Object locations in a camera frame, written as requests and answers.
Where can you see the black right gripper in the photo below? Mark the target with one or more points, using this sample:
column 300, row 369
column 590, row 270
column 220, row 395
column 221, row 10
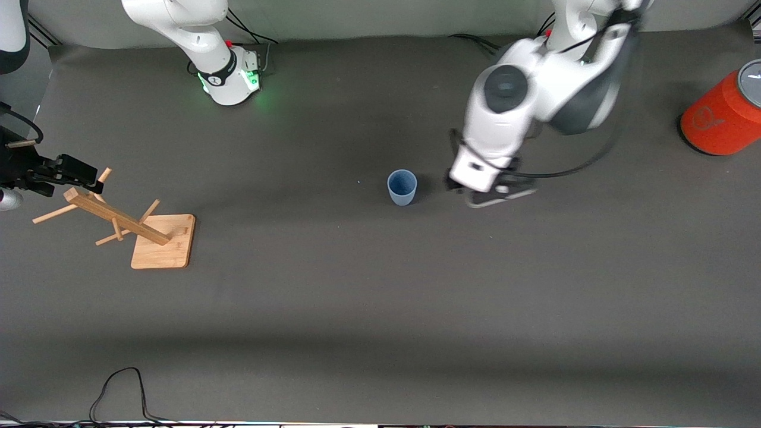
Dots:
column 18, row 160

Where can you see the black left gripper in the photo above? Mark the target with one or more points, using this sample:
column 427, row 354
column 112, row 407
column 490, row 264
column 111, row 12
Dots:
column 451, row 183

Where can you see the light blue plastic cup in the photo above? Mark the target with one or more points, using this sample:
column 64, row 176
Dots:
column 402, row 189

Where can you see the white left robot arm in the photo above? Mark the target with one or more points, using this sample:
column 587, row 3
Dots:
column 505, row 119

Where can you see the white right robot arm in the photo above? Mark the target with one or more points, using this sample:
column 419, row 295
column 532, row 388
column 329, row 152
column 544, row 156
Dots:
column 202, row 35

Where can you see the wooden mug tree rack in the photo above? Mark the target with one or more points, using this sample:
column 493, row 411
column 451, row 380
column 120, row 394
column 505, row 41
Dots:
column 163, row 244

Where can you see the dark grey table mat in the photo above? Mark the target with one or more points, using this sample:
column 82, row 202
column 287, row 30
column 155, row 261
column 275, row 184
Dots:
column 380, row 297

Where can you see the orange canister with grey lid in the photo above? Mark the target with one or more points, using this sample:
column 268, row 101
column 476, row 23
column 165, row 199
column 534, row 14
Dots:
column 719, row 119

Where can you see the dark metal frame rail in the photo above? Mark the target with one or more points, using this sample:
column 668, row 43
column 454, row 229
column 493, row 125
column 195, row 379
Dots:
column 755, row 27
column 44, row 34

